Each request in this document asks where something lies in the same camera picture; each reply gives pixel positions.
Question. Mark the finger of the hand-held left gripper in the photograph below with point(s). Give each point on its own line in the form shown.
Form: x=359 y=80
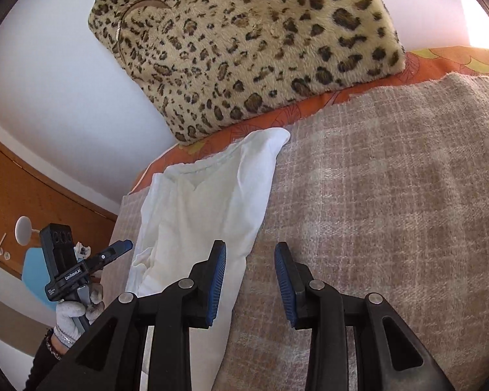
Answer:
x=114 y=251

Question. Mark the orange floral bed sheet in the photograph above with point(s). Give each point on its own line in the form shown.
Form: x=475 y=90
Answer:
x=269 y=119

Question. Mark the leopard print cushion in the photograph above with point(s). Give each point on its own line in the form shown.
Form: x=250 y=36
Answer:
x=248 y=49

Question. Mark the person's left hand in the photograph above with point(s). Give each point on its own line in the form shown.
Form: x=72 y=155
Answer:
x=67 y=321

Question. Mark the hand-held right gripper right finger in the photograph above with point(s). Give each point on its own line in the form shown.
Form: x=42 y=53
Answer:
x=286 y=289

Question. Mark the beige plaid blanket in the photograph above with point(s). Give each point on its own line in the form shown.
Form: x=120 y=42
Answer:
x=371 y=191

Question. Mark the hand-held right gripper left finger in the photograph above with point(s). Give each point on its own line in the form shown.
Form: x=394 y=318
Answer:
x=216 y=289

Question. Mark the white t-shirt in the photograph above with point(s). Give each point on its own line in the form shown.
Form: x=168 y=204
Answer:
x=195 y=211

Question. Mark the person's left forearm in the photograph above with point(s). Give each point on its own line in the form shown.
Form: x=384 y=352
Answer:
x=45 y=364

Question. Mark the white lamp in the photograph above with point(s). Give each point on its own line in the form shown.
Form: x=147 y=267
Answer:
x=24 y=230

